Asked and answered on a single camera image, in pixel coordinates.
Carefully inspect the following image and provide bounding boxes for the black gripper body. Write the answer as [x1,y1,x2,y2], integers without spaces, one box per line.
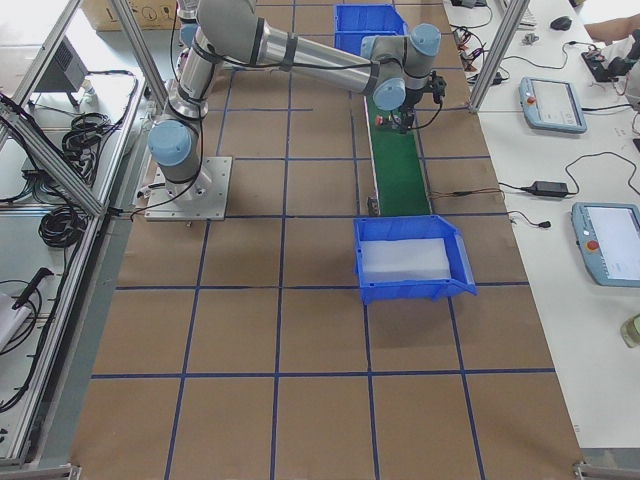
[398,88,424,125]

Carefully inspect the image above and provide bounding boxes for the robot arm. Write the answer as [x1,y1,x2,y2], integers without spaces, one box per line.
[148,1,446,190]

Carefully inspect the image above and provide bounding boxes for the green conveyor belt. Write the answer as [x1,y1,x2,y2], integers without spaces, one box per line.
[365,97,431,217]

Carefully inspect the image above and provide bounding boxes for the blue plastic bin left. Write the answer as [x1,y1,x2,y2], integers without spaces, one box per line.
[333,4,408,55]

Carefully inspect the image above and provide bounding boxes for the blue plastic bin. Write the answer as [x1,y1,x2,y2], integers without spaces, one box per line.
[333,4,408,55]
[353,215,477,305]

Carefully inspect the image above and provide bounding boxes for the teach pendant right far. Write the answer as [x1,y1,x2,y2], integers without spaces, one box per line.
[519,77,587,134]

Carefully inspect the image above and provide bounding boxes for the teach pendant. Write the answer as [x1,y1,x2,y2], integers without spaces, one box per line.
[571,202,639,288]
[519,77,587,134]

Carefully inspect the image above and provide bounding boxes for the black power adapter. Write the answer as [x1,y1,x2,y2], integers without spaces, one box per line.
[530,181,570,198]

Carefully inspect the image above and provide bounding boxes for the white foam pad right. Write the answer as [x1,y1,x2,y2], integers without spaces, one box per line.
[361,238,451,283]

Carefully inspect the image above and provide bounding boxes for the blue plastic bin right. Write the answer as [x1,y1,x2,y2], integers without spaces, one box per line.
[353,215,477,305]

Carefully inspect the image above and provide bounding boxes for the teach pendant right near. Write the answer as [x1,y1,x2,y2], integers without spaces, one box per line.
[571,202,639,288]

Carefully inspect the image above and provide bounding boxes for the aluminium frame post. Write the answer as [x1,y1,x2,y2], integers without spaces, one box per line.
[468,0,529,113]

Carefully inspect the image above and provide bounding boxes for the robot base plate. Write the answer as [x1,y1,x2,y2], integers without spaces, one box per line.
[143,156,233,221]

